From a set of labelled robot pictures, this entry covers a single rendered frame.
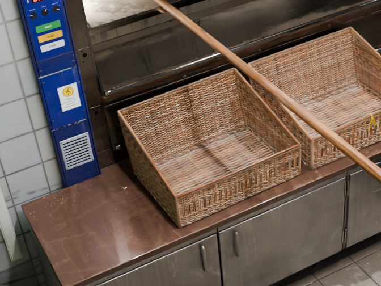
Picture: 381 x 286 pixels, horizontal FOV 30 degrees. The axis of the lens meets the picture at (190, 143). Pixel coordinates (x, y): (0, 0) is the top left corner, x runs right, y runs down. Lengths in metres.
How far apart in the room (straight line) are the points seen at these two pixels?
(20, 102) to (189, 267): 0.88
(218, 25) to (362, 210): 0.99
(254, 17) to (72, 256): 1.22
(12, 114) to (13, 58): 0.23
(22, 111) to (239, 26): 0.94
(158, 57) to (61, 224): 0.75
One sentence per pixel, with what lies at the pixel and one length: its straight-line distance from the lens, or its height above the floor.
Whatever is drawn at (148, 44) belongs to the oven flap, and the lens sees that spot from 2.82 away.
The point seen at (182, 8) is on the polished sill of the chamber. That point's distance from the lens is 2.80.
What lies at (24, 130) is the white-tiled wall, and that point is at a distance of 2.77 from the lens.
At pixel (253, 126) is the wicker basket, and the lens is 3.03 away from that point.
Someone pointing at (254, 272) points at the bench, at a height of 0.22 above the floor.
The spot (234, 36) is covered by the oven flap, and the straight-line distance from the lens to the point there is 2.97.
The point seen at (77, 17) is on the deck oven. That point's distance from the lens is 2.64.
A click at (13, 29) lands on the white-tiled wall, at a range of 2.58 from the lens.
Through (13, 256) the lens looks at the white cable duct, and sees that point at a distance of 3.08.
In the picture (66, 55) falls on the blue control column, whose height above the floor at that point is 1.15.
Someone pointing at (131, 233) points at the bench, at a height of 0.58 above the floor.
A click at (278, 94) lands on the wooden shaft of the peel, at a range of 2.18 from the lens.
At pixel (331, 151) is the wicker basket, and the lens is 2.88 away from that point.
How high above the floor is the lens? 2.38
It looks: 36 degrees down
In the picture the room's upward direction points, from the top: 6 degrees counter-clockwise
